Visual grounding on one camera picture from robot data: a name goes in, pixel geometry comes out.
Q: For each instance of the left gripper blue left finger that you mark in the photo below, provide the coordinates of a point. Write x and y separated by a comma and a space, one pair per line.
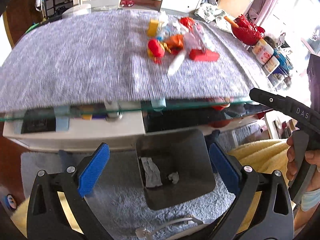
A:
46, 218

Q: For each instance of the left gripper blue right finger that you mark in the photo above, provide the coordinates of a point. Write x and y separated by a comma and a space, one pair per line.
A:
273, 217

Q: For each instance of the red rectangular box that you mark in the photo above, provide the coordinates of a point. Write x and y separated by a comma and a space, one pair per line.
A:
205, 56

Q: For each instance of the white plastic tube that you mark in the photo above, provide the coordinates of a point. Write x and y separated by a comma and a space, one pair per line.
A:
177, 62

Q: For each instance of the orange paper wrapper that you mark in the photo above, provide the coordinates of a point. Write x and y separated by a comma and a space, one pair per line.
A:
175, 43

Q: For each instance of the red foil wrapper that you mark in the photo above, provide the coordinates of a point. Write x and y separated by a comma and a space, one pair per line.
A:
188, 22

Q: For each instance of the yellow plastic block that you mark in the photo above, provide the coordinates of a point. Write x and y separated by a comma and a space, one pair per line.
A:
152, 28

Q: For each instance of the white plastic bag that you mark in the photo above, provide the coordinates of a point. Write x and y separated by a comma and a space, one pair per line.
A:
167, 26

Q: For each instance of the dark grey trash bin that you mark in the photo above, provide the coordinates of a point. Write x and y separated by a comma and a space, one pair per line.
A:
174, 167

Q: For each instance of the person's right hand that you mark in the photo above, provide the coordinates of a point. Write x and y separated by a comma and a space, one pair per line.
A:
312, 157

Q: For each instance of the yellow fluffy cushion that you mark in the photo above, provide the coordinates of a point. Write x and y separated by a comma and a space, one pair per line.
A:
263, 156

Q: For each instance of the grey fluffy rug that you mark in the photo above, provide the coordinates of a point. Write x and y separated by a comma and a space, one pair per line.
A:
117, 199

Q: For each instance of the red plastic basket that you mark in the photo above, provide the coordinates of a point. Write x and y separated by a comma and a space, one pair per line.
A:
247, 32

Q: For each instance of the glass coffee table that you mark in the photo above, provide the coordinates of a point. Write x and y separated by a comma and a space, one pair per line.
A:
81, 128

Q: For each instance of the orange stick in basket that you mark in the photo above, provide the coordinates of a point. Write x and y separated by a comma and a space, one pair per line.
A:
231, 22

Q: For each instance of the floral cloth pile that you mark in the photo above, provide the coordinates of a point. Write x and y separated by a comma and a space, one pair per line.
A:
214, 16

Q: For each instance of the grey woven table mat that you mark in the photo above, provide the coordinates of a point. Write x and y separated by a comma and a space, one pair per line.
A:
102, 56

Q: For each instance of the white round stool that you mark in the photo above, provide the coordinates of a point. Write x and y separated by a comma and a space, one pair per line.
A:
77, 10

